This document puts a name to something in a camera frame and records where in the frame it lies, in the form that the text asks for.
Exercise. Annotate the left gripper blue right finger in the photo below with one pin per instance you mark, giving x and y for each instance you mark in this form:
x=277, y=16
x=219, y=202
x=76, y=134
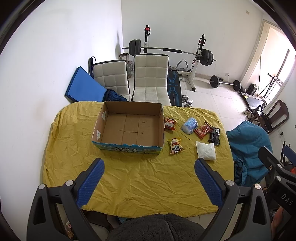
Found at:
x=253, y=222

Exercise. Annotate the open cardboard box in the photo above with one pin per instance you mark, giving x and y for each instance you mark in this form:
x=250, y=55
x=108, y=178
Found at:
x=127, y=126

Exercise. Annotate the dark blue cloth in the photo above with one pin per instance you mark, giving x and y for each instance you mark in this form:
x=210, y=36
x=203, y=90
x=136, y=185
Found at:
x=111, y=95

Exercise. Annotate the yellow panda snack bag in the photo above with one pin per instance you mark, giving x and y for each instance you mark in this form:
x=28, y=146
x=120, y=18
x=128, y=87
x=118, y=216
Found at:
x=175, y=145

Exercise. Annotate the red floral snack bag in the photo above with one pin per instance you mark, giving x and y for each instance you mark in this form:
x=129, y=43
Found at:
x=202, y=131

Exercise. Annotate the dark fuzzy garment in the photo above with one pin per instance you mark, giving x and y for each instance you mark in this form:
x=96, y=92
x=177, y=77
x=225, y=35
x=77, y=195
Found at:
x=157, y=227

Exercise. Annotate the white padded chair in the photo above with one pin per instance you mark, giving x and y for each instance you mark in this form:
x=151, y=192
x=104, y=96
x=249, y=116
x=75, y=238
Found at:
x=150, y=78
x=113, y=75

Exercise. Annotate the small dumbbells on floor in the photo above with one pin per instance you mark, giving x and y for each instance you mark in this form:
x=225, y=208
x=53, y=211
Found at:
x=186, y=102

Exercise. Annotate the barbell on floor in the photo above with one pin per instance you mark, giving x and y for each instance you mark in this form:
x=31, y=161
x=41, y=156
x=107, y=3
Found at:
x=215, y=82

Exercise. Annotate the teal bean bag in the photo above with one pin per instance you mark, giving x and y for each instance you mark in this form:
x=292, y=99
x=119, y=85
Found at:
x=245, y=140

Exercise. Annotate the orange panda snack bag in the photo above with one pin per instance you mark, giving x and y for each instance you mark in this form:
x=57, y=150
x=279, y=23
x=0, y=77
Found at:
x=169, y=123

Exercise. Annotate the white weight bench rack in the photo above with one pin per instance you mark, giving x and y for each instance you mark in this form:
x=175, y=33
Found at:
x=190, y=74

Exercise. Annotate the dark wooden chair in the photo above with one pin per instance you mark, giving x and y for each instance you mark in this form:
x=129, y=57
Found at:
x=276, y=116

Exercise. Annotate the right white padded chair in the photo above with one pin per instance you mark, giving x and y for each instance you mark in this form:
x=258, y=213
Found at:
x=150, y=78

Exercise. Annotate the yellow tablecloth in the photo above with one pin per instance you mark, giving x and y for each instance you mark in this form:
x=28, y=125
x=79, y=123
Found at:
x=135, y=185

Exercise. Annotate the blue tissue pack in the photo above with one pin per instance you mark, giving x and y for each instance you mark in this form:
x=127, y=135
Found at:
x=189, y=126

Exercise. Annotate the left white padded chair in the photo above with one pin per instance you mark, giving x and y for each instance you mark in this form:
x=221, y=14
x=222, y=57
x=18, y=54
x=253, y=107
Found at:
x=113, y=75

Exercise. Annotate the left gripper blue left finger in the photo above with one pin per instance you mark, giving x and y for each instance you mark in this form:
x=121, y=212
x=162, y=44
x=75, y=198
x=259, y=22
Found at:
x=45, y=222

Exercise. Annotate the black snack bag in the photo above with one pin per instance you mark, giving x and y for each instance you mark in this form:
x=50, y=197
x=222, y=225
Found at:
x=214, y=136

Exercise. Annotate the black blue bench pad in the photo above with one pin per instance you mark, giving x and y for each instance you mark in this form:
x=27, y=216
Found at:
x=174, y=88

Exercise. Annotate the blue foam mat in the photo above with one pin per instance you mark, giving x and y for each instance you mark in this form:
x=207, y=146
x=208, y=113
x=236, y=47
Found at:
x=83, y=87

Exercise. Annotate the barbell on rack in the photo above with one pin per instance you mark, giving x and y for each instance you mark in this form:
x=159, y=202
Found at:
x=206, y=57

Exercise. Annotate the white soft packet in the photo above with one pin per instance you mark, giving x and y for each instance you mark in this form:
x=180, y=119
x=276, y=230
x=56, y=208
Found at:
x=206, y=151

